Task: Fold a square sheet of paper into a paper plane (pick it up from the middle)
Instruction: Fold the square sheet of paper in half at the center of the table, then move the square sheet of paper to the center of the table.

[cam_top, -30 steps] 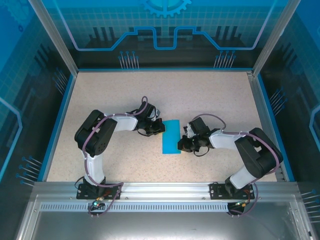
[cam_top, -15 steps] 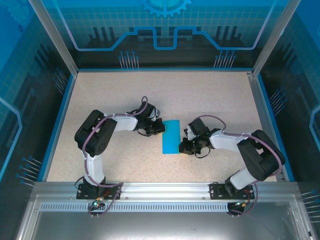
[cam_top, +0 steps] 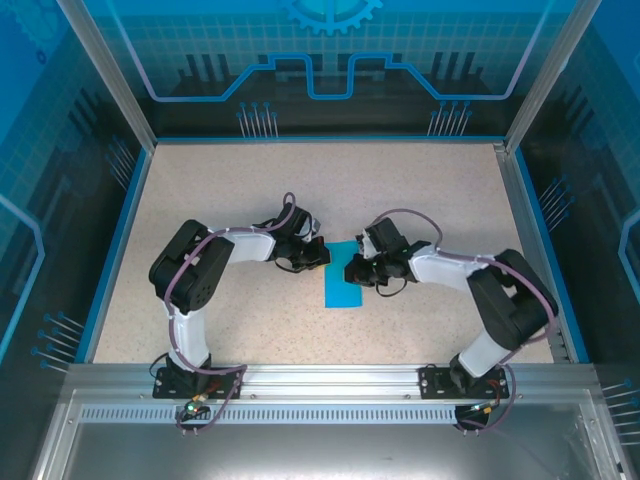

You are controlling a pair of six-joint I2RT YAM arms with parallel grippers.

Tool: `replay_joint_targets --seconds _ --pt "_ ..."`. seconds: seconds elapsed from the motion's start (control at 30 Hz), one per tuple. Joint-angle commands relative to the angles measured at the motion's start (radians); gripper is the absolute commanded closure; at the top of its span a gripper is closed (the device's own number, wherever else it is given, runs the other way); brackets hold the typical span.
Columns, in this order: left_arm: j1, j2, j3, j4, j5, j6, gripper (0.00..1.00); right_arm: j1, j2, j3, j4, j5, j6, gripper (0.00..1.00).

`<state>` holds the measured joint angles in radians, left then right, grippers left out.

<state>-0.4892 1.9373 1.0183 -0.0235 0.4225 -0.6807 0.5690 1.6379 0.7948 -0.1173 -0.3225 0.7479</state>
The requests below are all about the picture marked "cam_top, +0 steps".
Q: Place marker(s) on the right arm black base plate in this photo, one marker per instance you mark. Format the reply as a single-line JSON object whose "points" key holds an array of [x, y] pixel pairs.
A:
{"points": [[435, 382]]}

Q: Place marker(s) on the blue table edge strip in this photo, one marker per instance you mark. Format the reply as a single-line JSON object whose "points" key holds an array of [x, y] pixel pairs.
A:
{"points": [[115, 260], [325, 140], [549, 250]]}

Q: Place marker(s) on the aluminium frame post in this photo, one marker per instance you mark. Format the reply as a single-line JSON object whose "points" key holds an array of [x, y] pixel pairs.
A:
{"points": [[545, 75], [115, 80]]}

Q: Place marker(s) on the steel sheet tray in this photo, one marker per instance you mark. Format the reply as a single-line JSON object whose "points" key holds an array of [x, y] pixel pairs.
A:
{"points": [[320, 450]]}

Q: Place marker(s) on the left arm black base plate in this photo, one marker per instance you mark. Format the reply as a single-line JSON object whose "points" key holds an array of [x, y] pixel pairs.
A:
{"points": [[165, 385]]}

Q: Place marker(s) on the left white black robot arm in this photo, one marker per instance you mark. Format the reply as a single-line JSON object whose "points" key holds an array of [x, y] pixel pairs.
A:
{"points": [[200, 280]]}

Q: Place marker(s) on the aluminium side rail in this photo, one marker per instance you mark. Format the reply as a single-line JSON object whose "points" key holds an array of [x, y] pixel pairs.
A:
{"points": [[531, 250]]}

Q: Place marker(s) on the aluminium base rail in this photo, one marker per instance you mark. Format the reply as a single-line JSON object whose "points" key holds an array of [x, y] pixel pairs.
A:
{"points": [[330, 380]]}

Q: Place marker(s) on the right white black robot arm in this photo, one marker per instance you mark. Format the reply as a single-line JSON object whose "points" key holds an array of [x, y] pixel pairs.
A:
{"points": [[505, 300]]}

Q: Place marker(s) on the blue paper sheet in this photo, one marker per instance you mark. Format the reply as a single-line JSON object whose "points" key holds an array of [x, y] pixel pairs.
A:
{"points": [[342, 295]]}

